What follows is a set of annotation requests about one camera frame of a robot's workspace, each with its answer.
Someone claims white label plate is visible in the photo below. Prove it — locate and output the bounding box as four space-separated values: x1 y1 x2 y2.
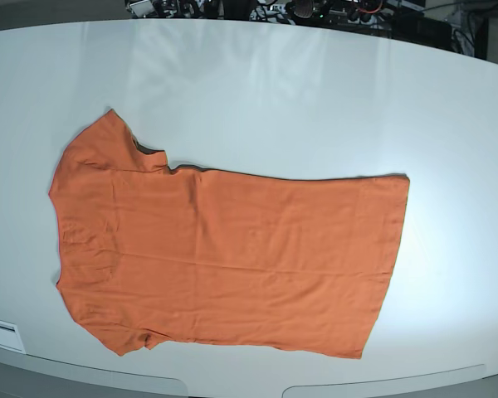
0 321 26 354

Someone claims white power strip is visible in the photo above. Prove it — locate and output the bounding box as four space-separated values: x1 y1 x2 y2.
248 1 387 27

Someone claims orange T-shirt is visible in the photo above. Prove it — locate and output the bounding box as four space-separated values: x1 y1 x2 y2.
49 111 410 359

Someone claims black equipment box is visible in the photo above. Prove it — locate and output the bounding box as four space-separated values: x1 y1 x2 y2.
391 16 452 51

